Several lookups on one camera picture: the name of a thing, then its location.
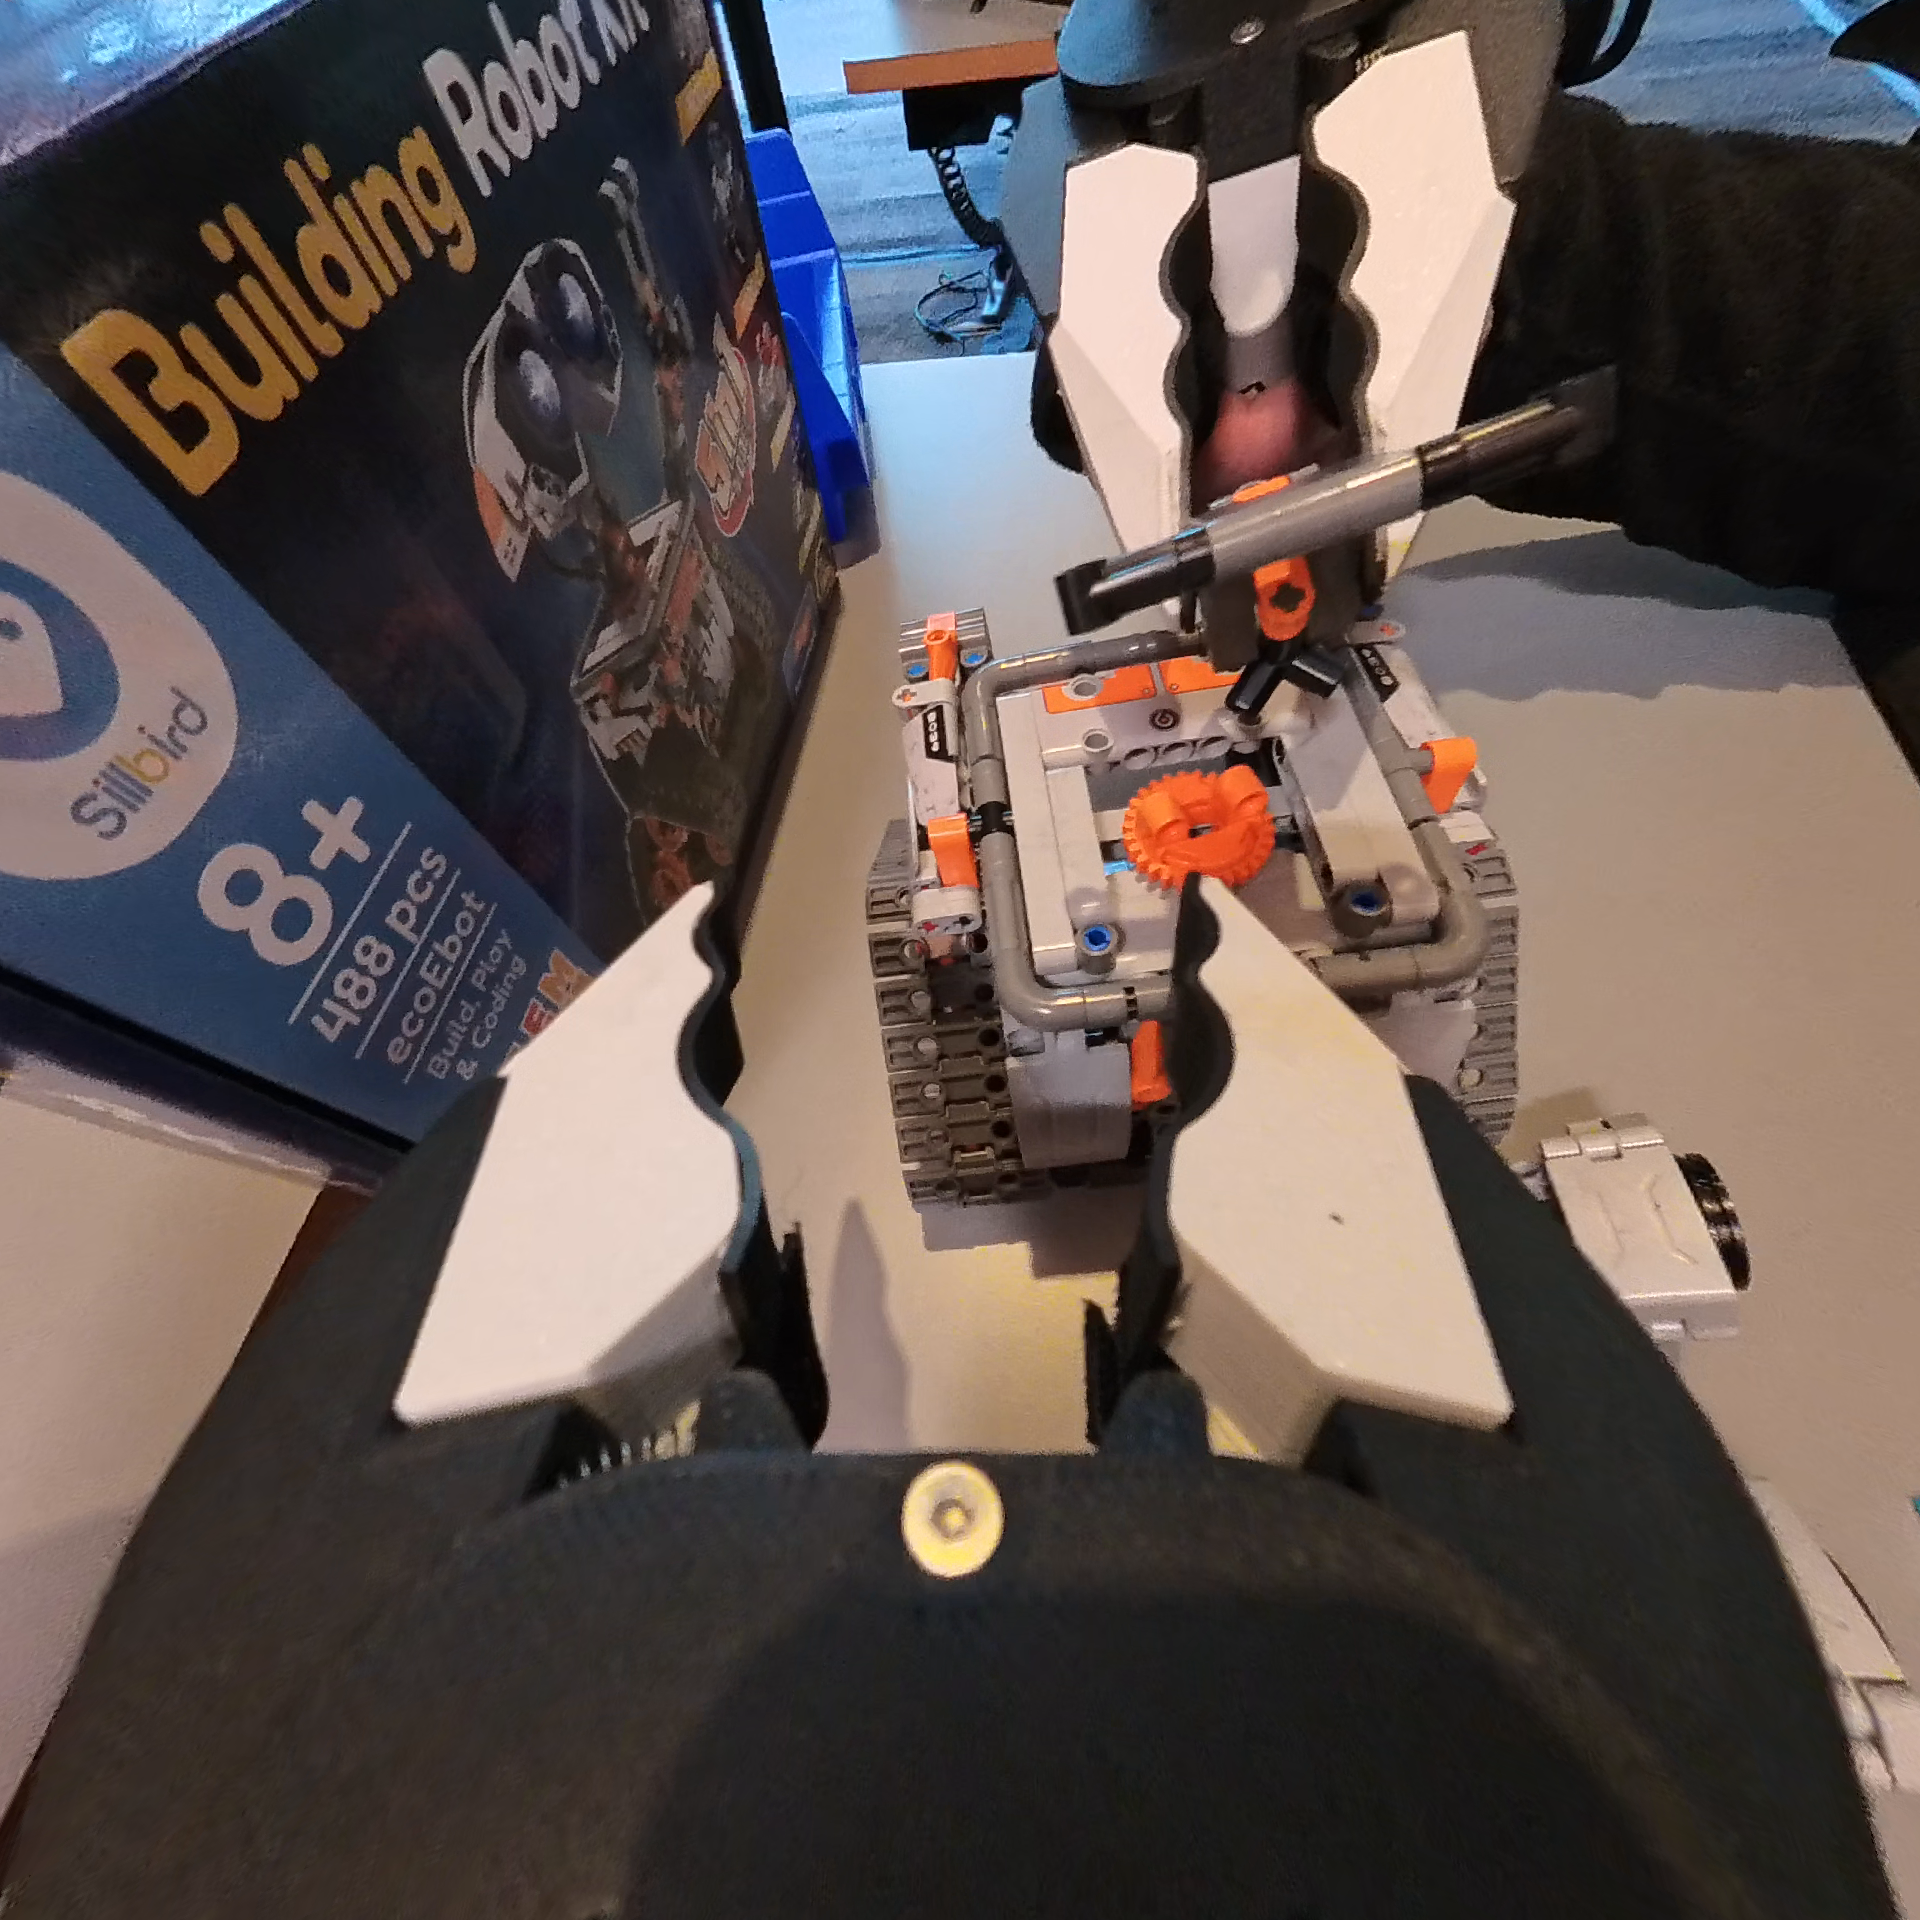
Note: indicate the blue robot kit box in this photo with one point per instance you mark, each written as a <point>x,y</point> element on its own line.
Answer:
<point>377,522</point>

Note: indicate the distant blue bin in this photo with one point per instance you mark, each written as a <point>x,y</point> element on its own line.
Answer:
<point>817,345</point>

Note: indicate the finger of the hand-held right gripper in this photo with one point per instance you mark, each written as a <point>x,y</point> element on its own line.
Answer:
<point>1433,227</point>
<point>1110,302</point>

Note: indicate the grey tracked toy robot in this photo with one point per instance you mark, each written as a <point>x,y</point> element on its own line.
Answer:
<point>1050,932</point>

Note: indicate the grey orange brick assembly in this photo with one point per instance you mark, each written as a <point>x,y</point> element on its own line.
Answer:
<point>1321,509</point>

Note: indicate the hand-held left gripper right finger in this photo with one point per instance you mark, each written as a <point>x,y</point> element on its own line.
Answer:
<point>1321,1198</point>

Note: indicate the brown wooden table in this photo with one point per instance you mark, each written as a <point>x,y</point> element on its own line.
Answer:
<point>946,65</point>

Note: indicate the person's right forearm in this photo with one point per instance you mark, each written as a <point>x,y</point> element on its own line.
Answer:
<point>1695,375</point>

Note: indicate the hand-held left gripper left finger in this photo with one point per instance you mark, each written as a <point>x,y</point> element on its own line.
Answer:
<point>587,1198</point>

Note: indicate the orange grey toy robot arm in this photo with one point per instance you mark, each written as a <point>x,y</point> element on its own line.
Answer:
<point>1634,1217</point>

